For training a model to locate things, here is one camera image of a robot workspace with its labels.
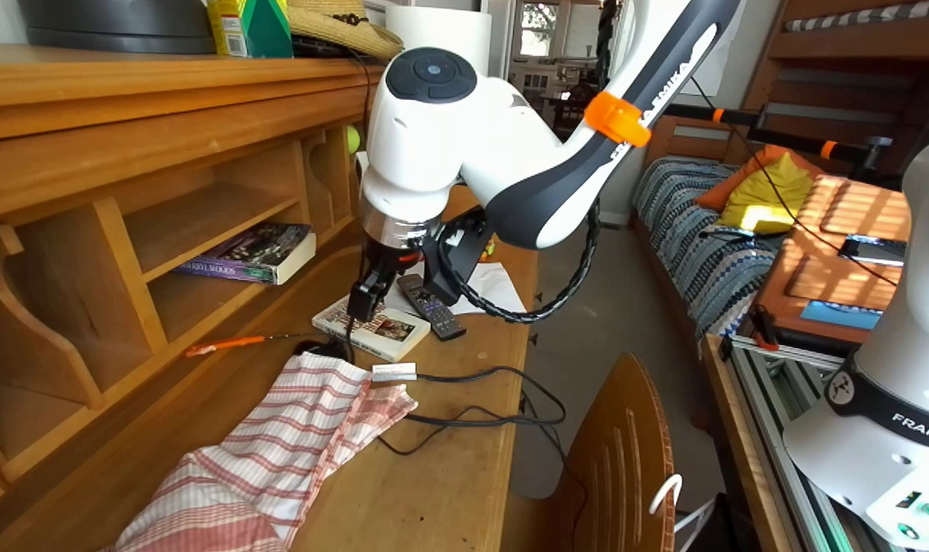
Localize aluminium robot mounting table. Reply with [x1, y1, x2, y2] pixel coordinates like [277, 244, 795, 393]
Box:
[701, 330, 929, 552]

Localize green yellow carton box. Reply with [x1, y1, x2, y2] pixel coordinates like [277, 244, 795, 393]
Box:
[204, 0, 293, 61]

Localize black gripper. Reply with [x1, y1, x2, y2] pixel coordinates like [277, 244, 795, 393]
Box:
[347, 243, 430, 325]

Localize black desk cable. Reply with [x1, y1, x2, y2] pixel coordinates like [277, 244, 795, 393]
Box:
[374, 361, 569, 456]

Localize black white device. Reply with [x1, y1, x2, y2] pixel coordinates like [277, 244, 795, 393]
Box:
[837, 233, 908, 269]

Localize yellow cloth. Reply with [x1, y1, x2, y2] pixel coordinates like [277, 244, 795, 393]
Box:
[719, 161, 823, 240]

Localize white cord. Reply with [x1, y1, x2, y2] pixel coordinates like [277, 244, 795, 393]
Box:
[648, 468, 720, 552]

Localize blue paperback book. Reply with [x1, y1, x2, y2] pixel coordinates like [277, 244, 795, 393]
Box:
[177, 219, 318, 288]

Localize straw sun hat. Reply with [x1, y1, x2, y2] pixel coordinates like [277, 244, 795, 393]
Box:
[283, 0, 406, 61]

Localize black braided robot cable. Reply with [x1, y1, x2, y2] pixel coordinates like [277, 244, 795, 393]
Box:
[425, 202, 603, 329]

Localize striped bed blanket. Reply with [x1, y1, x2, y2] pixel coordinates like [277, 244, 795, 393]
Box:
[628, 150, 795, 341]

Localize black power adapter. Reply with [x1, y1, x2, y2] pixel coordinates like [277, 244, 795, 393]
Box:
[293, 338, 349, 361]

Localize blue flat item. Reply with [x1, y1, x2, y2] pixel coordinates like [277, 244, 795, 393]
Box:
[798, 298, 887, 334]

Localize white plug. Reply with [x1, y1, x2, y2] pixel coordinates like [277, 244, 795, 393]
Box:
[367, 358, 420, 386]

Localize wooden chair back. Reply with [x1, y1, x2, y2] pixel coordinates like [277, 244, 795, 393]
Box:
[504, 351, 726, 552]

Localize white paperback book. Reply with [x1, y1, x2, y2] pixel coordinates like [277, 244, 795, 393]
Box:
[309, 288, 431, 361]

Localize black rod orange bands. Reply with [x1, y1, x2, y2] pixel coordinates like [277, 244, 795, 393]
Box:
[666, 100, 895, 172]

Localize orange pen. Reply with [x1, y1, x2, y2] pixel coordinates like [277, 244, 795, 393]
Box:
[183, 330, 272, 361]

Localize black remote control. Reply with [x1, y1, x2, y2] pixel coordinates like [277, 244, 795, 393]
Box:
[396, 271, 469, 342]

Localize wooden bunk frame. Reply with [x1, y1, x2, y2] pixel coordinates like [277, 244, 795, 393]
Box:
[748, 0, 929, 172]

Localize white paper sheet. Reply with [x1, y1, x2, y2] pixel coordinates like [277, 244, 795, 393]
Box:
[381, 258, 530, 318]

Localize orange pillow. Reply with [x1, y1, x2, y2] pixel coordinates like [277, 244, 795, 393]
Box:
[695, 141, 826, 213]

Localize red striped white cloth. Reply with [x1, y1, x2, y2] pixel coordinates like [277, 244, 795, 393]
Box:
[111, 350, 424, 552]

